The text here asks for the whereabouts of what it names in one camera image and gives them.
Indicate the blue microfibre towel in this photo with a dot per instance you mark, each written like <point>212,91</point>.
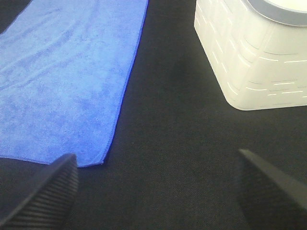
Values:
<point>64,68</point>

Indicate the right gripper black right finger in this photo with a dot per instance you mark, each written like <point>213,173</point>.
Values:
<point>269,198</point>

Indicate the white translucent plastic basket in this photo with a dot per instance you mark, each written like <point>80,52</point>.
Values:
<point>257,50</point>

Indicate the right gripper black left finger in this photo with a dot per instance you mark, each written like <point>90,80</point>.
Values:
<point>44,201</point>

